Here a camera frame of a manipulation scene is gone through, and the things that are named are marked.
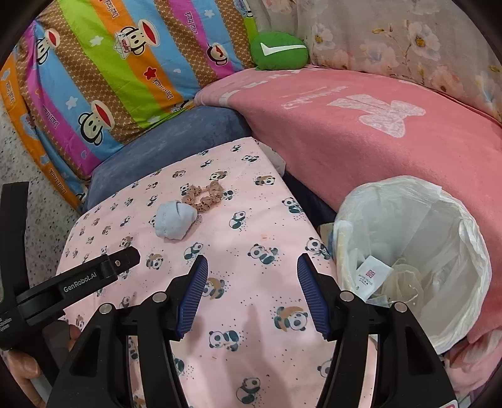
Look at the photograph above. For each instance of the green plush cushion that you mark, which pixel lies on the green plush cushion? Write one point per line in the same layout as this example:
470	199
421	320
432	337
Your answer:
278	53

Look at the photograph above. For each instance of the striped monkey print pillow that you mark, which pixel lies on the striped monkey print pillow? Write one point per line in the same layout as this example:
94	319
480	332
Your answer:
27	129
129	59

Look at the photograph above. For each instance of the beige patterned scrunchie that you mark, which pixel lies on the beige patterned scrunchie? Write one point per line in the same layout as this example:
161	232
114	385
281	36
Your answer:
206	198

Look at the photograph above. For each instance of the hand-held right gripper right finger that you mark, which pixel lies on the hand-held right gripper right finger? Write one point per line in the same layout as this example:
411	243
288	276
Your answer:
310	292

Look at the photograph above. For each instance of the pink blanket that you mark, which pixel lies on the pink blanket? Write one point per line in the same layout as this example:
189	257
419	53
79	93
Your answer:
353	145

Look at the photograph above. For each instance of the person's left hand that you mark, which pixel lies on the person's left hand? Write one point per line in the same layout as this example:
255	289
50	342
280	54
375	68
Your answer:
23	372

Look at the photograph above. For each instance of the pink panda print cloth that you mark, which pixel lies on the pink panda print cloth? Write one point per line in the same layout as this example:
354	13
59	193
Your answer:
243	282

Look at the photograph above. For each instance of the trash bin with white liner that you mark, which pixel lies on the trash bin with white liner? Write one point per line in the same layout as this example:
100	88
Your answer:
443	243

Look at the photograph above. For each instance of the white packet with red label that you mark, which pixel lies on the white packet with red label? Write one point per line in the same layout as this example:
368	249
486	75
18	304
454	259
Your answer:
372	274

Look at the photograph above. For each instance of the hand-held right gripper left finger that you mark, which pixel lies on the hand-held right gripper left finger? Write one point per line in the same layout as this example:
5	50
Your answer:
193	292

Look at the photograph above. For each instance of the light blue rolled sock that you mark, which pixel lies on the light blue rolled sock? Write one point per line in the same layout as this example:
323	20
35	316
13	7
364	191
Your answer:
174	221

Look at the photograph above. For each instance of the floral sheer cloth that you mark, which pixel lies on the floral sheer cloth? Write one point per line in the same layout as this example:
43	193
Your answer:
384	39

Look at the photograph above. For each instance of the blue velvet cushion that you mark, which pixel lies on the blue velvet cushion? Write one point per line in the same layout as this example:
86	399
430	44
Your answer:
157	145

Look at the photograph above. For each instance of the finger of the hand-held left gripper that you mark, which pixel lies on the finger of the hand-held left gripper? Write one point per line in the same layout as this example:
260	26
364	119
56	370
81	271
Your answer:
102	272

